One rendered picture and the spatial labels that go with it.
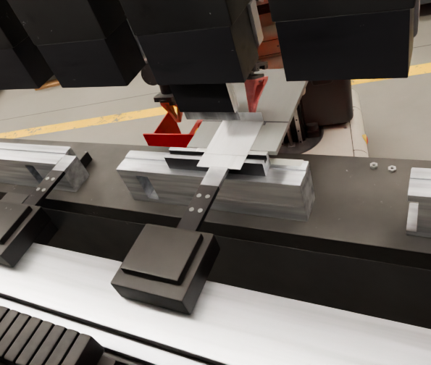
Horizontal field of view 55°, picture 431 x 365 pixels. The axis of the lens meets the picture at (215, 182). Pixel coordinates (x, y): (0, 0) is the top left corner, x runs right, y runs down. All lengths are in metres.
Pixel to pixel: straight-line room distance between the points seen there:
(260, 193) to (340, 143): 1.11
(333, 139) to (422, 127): 0.61
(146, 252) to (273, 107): 0.39
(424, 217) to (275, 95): 0.36
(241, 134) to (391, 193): 0.29
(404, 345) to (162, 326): 0.29
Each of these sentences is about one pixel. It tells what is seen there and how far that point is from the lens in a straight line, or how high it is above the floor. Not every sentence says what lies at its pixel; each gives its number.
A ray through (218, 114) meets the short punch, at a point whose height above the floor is 1.09.
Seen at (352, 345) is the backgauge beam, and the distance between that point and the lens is 0.52.
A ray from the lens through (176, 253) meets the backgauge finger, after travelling 0.58.
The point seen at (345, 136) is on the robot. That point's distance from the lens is 1.85.
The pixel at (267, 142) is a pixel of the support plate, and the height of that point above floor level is 1.00.
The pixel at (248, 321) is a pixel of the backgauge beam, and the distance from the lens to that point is 0.55.
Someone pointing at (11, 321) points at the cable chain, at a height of 1.04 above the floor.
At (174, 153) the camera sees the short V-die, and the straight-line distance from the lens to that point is 0.81.
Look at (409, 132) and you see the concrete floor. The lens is 2.29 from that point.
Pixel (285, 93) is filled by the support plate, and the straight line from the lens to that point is 0.86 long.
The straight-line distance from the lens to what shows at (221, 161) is 0.73.
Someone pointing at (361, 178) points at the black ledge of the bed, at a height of 0.88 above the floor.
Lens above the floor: 1.46
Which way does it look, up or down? 41 degrees down
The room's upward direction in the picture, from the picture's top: 22 degrees counter-clockwise
